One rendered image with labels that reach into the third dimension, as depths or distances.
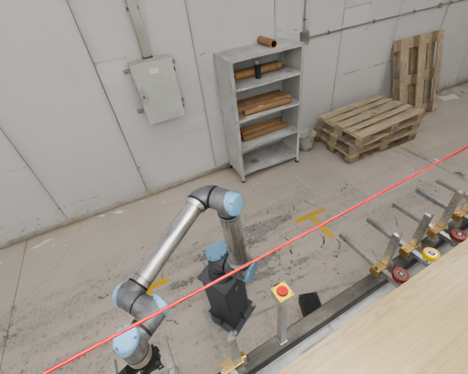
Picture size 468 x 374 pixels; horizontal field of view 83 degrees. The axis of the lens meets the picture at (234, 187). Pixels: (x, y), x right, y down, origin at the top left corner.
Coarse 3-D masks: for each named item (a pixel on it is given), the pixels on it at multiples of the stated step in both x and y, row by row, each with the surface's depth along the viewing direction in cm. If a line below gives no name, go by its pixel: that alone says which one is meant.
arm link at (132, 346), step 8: (120, 328) 92; (136, 328) 92; (120, 336) 90; (128, 336) 90; (136, 336) 90; (144, 336) 93; (120, 344) 88; (128, 344) 88; (136, 344) 89; (144, 344) 93; (120, 352) 87; (128, 352) 88; (136, 352) 90; (144, 352) 94; (128, 360) 91; (136, 360) 92
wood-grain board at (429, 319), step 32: (448, 256) 148; (416, 288) 137; (448, 288) 135; (352, 320) 129; (384, 320) 127; (416, 320) 125; (448, 320) 124; (320, 352) 120; (352, 352) 118; (384, 352) 117; (416, 352) 116; (448, 352) 114
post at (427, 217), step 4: (428, 212) 147; (424, 216) 148; (428, 216) 146; (432, 216) 146; (420, 220) 152; (424, 220) 150; (428, 220) 148; (420, 224) 153; (424, 224) 150; (428, 224) 150; (420, 228) 154; (424, 228) 151; (416, 232) 157; (420, 232) 155; (424, 232) 156; (416, 236) 158; (420, 236) 156; (412, 240) 162; (416, 240) 160; (412, 244) 163; (416, 244) 161; (408, 256) 170
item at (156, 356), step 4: (152, 344) 103; (152, 348) 103; (156, 348) 108; (152, 352) 101; (156, 352) 104; (152, 356) 101; (156, 356) 103; (160, 356) 109; (152, 360) 103; (156, 360) 104; (148, 364) 103; (152, 364) 103; (156, 364) 103; (160, 364) 104; (144, 368) 103; (148, 368) 102; (152, 368) 103; (156, 368) 106; (160, 368) 106; (140, 372) 102; (144, 372) 102; (148, 372) 103
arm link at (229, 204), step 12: (216, 192) 127; (228, 192) 126; (216, 204) 127; (228, 204) 123; (240, 204) 129; (228, 216) 129; (240, 216) 137; (228, 228) 136; (240, 228) 140; (228, 240) 144; (240, 240) 145; (228, 252) 158; (240, 252) 152; (228, 264) 164; (240, 264) 159; (252, 264) 163; (240, 276) 164; (252, 276) 169
